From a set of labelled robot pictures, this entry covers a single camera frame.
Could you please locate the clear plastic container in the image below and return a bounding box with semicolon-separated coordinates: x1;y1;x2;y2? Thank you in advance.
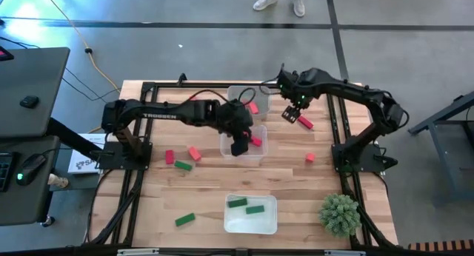
219;124;269;162
227;84;273;121

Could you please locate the small black device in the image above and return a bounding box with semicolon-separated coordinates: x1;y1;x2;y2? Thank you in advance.
19;95;40;110

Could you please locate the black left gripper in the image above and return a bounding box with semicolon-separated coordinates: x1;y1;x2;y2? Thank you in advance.
218;102;255;156

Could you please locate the black aluminium table frame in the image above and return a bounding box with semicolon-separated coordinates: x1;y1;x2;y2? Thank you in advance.
81;80;401;256

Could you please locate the black desk support beam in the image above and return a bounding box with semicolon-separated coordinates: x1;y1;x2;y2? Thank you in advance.
46;117;104;161

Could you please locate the dark metal stand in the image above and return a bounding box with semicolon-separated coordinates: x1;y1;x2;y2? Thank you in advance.
408;90;474;207

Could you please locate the white printed sheet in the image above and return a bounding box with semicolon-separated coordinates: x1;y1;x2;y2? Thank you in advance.
67;132;108;175

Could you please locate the person's white shoe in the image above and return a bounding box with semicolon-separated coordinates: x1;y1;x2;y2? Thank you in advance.
253;0;278;12
292;0;307;18

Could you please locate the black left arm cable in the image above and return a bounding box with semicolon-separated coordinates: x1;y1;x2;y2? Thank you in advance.
173;86;257;110

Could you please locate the orange black striped bar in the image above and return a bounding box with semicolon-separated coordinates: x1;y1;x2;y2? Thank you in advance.
408;239;474;252

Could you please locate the dark grey desk top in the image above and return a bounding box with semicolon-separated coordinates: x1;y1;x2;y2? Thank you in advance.
0;47;71;138
0;135;61;226

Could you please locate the silver metal bracket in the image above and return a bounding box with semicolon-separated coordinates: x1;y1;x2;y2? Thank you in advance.
117;248;160;256
324;249;367;256

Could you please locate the black floor cable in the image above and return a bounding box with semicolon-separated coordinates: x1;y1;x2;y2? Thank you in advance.
0;36;121;103

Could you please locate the yellow extension cable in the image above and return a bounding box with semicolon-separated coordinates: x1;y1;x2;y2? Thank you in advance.
39;0;122;94

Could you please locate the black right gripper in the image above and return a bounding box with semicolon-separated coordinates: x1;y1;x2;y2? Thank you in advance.
277;69;314;124

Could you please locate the green artificial plant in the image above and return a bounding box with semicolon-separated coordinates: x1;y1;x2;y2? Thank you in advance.
318;193;362;239

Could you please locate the red-lit black device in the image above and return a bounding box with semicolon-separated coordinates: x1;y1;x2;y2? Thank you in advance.
0;45;15;62

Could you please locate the black keyboard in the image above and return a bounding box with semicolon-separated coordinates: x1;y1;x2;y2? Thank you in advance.
0;151;16;193

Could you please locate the black computer mouse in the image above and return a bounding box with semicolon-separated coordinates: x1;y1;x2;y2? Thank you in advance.
15;153;47;186

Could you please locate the white plastic container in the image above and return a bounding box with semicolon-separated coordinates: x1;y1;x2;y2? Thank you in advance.
223;193;278;235

